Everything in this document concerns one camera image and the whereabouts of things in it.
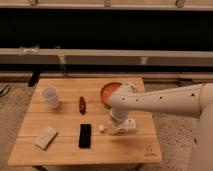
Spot orange ceramic bowl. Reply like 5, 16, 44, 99
100, 82, 121, 108

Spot wooden table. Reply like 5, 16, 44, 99
8, 78, 162, 166

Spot beige rectangular sponge block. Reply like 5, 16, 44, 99
35, 126, 58, 150

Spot black rectangular remote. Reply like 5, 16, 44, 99
79, 124, 92, 148

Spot grey metal rail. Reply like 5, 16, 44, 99
0, 48, 213, 66

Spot small red brown object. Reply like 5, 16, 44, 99
79, 96, 86, 115

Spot black cables on floor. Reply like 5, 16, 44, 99
0, 83, 12, 98

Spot translucent plastic cup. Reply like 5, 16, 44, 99
40, 86, 60, 109

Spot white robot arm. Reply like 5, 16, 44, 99
107, 83, 213, 171

